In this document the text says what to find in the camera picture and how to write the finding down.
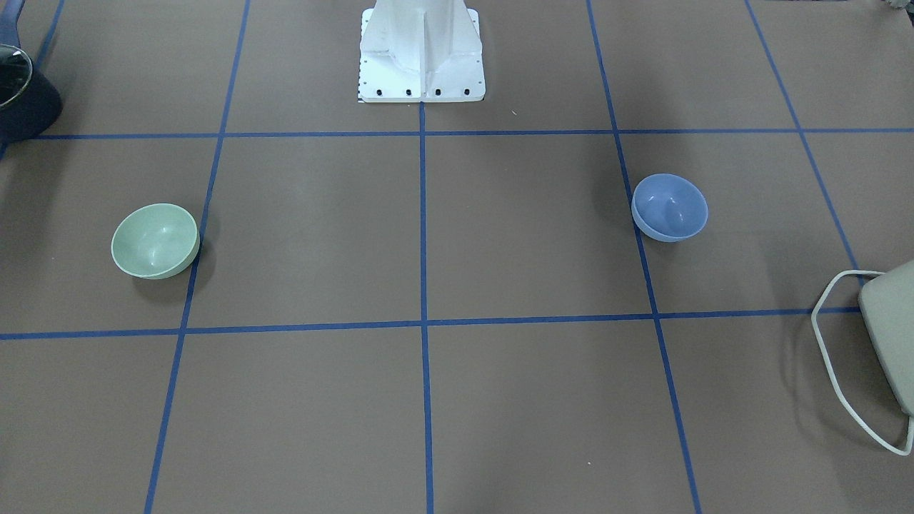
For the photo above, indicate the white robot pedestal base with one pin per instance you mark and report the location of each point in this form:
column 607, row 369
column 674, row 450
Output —
column 420, row 51

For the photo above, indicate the blue bowl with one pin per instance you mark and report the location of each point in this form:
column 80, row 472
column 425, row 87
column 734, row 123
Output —
column 669, row 208

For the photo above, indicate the dark blue saucepan with lid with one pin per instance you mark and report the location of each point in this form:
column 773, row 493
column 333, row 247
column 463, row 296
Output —
column 30, row 103

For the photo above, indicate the green bowl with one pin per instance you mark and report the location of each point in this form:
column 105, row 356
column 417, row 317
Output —
column 156, row 242

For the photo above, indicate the cream toaster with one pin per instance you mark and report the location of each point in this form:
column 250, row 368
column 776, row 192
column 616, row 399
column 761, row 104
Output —
column 886, row 302

